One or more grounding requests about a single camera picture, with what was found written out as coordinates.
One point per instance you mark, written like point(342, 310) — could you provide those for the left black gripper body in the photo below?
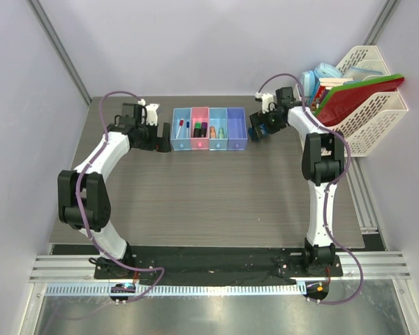
point(148, 135)

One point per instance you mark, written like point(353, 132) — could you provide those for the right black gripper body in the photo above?
point(270, 119)

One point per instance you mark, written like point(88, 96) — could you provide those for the blue round tape dispenser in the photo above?
point(257, 133)

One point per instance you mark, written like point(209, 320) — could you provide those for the light blue drawer box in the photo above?
point(181, 144)
point(218, 118)

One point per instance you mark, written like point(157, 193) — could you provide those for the red whiteboard marker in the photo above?
point(179, 128)

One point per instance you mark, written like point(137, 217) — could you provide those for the purple plastic drawer box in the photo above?
point(237, 129)

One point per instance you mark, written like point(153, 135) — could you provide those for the green capped black highlighter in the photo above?
point(197, 130)

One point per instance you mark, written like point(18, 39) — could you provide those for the purple capped black highlighter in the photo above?
point(203, 129)

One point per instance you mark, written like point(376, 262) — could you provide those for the pink plastic drawer box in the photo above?
point(199, 114)

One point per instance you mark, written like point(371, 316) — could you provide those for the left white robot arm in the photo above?
point(83, 201)

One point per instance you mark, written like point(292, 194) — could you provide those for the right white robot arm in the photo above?
point(322, 164)

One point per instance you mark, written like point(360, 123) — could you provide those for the blue headphones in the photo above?
point(310, 78)

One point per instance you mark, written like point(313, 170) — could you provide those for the stack of books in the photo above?
point(322, 88)

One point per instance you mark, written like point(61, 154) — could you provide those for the red plastic folder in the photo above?
point(359, 101)

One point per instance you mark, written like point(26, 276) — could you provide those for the white mesh file organizer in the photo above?
point(366, 109)

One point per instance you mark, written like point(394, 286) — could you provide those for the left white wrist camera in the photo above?
point(149, 114)

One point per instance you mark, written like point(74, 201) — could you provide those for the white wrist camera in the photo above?
point(266, 99)
point(149, 114)

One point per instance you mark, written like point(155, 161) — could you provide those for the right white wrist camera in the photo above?
point(266, 99)

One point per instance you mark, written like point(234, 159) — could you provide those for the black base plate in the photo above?
point(191, 265)

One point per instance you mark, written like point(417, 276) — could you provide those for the white slotted cable duct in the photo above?
point(119, 290)

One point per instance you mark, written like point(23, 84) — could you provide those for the aluminium rail frame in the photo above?
point(374, 295)

